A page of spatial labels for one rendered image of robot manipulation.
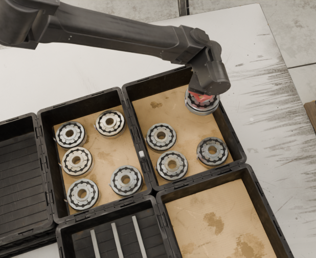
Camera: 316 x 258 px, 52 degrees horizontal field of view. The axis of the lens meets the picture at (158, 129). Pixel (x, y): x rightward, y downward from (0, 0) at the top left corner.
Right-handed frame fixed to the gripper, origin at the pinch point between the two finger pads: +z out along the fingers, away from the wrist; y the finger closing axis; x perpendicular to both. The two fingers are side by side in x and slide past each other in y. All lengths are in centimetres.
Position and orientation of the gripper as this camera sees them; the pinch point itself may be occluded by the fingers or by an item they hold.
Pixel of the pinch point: (202, 93)
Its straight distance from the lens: 96.0
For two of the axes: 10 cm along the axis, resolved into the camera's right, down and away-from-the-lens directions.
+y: 3.7, -8.4, 3.9
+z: 0.4, 4.4, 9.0
